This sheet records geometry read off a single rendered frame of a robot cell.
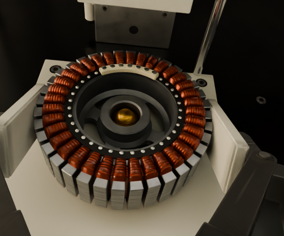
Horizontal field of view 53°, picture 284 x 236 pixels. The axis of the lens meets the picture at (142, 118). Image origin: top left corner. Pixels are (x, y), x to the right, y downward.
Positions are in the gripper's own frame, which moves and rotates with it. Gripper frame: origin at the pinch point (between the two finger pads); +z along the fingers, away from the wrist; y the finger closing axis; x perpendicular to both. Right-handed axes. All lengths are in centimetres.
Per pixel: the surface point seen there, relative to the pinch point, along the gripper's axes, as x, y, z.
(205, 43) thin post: 4.7, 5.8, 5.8
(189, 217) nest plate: -4.5, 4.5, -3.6
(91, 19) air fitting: 5.2, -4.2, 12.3
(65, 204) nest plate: -4.4, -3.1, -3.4
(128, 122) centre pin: 0.1, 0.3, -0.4
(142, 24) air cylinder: 5.3, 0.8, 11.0
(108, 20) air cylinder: 5.3, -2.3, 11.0
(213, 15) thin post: 6.9, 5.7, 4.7
